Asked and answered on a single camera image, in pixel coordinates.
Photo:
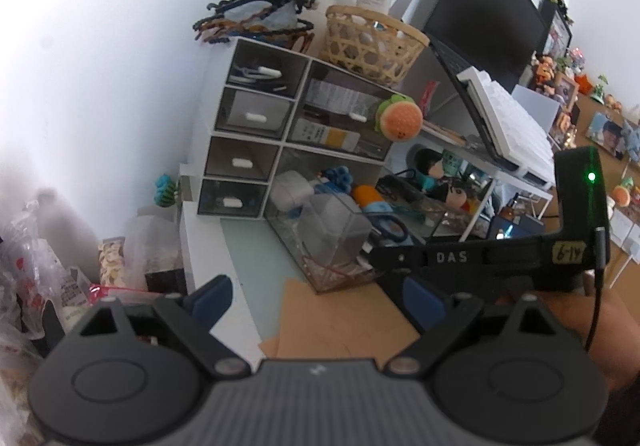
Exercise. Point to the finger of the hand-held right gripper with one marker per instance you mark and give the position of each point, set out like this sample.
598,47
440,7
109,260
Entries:
395,293
397,258

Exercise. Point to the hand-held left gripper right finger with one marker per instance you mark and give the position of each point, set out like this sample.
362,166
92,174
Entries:
426,303

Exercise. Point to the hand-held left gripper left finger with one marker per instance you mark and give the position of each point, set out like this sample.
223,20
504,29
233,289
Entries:
212,300

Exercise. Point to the small grey drawer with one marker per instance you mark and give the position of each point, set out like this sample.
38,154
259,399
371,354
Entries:
240,160
255,113
231,200

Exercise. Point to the large clear drawer with papers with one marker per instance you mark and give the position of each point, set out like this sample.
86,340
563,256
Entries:
340,126

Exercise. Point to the white drawer organizer cabinet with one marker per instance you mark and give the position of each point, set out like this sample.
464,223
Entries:
292,126

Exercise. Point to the small drawer with white items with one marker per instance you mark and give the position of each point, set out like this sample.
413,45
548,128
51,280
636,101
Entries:
260,71

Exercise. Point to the white desk shelf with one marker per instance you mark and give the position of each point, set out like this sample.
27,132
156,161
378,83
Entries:
210,256

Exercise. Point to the brown kraft paper sheet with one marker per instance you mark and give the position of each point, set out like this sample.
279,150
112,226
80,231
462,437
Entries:
340,321

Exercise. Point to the clear plastic box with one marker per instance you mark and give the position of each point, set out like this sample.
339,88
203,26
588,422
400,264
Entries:
335,231

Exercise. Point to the orange tube item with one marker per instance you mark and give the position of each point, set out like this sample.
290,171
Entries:
365,195

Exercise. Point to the cartoon boy plush figure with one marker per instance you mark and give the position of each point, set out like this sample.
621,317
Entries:
457,193

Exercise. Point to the white desk riser stand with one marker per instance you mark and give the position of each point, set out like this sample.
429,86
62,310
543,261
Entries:
510,181

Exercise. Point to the clear plastic container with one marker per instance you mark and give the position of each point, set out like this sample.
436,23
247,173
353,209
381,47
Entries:
152,246

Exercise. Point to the red zip bag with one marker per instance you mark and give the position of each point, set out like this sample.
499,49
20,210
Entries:
125,291

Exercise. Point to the black-haired doll figure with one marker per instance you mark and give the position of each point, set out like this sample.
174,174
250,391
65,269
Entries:
429,168

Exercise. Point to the blue crochet item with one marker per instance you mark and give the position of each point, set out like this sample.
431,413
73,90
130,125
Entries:
337,177

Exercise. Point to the jar of beige snacks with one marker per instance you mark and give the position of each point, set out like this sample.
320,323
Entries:
111,261

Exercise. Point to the teal hair claw clip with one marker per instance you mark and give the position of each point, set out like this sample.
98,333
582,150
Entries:
165,190

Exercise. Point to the white keyboard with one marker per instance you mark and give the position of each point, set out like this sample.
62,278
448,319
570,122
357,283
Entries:
510,121

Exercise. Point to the orange crochet plush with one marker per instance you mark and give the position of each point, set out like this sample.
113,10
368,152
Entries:
400,118

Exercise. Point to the small orange plush toy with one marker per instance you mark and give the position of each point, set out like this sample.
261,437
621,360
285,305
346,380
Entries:
624,191

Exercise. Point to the white box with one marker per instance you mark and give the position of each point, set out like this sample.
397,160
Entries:
537,107

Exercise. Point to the printed photo card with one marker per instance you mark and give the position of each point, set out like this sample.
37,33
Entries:
605,133

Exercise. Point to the blue plush toy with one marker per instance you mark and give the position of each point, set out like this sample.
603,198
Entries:
632,141

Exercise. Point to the crumpled clear plastic bags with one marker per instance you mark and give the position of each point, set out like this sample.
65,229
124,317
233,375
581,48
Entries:
25,276

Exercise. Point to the row of small figurines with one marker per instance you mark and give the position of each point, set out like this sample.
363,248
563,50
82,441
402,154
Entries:
550,71

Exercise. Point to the woven bamboo basket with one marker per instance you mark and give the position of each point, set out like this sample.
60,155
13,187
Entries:
370,46

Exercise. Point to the dark framed picture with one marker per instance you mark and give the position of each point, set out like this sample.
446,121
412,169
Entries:
557,33

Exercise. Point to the black laptop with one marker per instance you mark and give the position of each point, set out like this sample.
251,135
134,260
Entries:
480,11

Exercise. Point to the pile of hair headbands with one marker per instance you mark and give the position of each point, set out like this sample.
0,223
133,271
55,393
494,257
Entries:
255,11

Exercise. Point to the small wooden photo frame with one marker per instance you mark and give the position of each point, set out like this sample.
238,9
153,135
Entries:
566,90

